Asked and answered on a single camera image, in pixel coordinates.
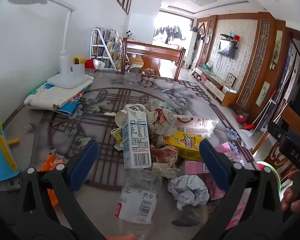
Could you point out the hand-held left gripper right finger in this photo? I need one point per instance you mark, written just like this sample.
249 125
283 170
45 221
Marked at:
212 162

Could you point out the low television cabinet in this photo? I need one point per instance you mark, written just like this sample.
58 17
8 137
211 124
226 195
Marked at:
215 86

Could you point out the yellow snack box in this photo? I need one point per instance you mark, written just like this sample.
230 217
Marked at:
182 143

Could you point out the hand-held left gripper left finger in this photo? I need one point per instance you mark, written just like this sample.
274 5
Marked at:
83 162

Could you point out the torn white paper scrap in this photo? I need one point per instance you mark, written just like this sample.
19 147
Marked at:
110 113

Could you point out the round wall clock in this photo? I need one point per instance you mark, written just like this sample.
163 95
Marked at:
207 39

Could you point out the pink white wrapper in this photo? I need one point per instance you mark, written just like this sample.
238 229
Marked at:
228 152

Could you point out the blue picture book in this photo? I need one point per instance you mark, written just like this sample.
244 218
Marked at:
70 107

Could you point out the yellow round object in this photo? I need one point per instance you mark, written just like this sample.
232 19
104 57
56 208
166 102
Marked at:
78 59

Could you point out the clear plastic bottle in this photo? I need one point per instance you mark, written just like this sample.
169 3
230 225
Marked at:
138 200

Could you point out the brown paper bag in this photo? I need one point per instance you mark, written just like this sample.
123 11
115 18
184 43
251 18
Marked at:
162 120

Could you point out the white blue milk carton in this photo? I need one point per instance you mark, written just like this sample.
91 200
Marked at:
136 140

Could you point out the framed star picture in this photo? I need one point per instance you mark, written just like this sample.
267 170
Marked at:
231 79

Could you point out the yellow plastic piece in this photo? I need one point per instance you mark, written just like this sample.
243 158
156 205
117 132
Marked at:
14 142

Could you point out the person's right hand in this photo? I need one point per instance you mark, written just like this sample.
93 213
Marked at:
291 200

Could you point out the wall television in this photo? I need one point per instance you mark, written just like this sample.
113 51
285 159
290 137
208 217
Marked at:
227 48

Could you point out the blue plastic phone stand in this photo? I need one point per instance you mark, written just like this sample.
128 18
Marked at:
1 160

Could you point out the blue white snack packet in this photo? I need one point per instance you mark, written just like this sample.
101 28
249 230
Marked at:
162 105

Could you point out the red bag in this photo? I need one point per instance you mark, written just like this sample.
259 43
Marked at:
89 63

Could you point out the white bookshelf with books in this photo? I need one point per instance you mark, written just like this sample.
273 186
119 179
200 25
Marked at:
103 47

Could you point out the red floor bin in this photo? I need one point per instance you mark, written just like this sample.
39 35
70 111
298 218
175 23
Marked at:
242 117

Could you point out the hanging clothes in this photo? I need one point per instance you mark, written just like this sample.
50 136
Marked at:
170 32

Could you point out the white pink printed bag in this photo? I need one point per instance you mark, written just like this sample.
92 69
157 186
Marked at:
195 125

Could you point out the white desk lamp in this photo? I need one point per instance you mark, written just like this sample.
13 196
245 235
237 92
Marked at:
65 62

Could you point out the orange plastic wrapper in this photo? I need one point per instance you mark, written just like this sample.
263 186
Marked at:
48 163

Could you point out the red dustpan with broom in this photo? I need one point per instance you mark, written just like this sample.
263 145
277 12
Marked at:
248 127

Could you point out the white paper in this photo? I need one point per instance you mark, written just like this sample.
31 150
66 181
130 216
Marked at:
188 190

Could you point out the white worn booklet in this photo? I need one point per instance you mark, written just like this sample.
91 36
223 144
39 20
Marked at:
52 97

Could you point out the green book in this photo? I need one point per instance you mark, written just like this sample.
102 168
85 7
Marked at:
38 87

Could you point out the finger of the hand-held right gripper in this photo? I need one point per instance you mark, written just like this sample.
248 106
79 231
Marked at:
277 132

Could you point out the red basin green rim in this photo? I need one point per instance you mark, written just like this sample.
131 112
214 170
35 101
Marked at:
277 180

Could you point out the carved wooden chair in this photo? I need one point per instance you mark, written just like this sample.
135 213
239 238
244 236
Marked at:
273 152

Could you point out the torn white paper cup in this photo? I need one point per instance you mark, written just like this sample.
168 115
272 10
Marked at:
122 118

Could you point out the bamboo painting panel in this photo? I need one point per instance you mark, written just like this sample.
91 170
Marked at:
263 93

